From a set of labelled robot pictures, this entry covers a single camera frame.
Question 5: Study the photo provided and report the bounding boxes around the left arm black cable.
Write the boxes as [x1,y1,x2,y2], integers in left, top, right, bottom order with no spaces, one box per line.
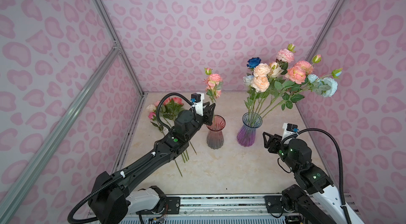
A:
[67,92,194,224]

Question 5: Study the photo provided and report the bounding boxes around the aluminium frame corner post left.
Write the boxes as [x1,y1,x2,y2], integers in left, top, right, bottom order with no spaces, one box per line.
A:
[92,0,144,97]

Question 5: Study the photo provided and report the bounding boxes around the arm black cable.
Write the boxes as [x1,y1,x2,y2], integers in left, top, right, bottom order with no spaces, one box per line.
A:
[282,128,353,224]
[67,92,194,224]

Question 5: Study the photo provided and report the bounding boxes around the pink green carnation stem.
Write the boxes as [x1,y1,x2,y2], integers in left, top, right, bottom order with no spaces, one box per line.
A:
[259,54,322,118]

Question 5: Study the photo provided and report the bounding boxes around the aluminium frame corner post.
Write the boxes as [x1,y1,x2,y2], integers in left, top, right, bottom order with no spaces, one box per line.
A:
[92,0,144,97]
[289,0,364,93]

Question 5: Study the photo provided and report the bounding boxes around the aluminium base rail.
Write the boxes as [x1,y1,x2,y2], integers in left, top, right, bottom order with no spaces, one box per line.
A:
[84,192,353,224]

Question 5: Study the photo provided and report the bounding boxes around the aluminium frame corner post right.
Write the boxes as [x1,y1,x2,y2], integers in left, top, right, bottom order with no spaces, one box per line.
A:
[289,0,364,93]

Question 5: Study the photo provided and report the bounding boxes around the pink carnation double stem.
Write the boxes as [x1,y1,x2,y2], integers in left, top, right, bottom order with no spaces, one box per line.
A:
[277,44,296,63]

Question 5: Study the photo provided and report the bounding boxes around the red glass vase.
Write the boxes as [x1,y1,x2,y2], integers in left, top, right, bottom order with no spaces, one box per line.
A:
[206,115,226,150]

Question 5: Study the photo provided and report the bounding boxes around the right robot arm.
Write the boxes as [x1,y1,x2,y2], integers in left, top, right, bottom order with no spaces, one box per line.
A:
[263,132,363,224]

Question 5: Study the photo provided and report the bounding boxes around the dark blue artificial rose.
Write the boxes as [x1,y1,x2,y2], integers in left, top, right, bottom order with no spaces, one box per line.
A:
[246,58,261,69]

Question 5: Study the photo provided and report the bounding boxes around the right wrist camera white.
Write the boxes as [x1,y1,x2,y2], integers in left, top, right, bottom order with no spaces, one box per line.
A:
[282,123,299,139]

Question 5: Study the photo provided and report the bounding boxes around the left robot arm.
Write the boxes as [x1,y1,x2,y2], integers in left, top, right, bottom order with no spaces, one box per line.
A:
[88,102,216,224]

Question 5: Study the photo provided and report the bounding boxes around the purple blue glass vase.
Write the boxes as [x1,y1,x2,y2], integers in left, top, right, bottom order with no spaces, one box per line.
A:
[237,113,263,147]

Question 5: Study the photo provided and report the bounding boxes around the red pink rose stem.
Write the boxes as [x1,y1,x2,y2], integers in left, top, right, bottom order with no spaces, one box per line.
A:
[145,96,197,177]

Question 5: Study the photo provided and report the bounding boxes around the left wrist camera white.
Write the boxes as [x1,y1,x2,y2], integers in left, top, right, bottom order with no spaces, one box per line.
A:
[190,92,205,116]

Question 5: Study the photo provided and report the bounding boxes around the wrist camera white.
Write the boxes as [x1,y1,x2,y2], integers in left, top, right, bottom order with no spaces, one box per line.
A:
[190,92,205,116]
[282,123,299,139]

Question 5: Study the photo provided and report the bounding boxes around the diagonal aluminium frame bar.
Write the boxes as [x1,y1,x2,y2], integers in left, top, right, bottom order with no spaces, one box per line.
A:
[1,46,121,224]

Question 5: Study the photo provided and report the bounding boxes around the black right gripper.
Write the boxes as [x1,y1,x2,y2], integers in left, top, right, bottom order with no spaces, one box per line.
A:
[261,131,300,173]

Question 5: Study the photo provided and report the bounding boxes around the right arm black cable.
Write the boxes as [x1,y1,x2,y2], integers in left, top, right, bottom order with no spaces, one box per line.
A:
[282,128,353,224]

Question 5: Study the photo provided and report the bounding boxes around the peach rose stem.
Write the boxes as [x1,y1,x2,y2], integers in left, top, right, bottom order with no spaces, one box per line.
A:
[251,63,271,114]

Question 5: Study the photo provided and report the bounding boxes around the pink rosebud spray stem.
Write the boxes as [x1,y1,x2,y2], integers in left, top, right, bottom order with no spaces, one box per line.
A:
[204,67,224,104]
[268,62,283,79]

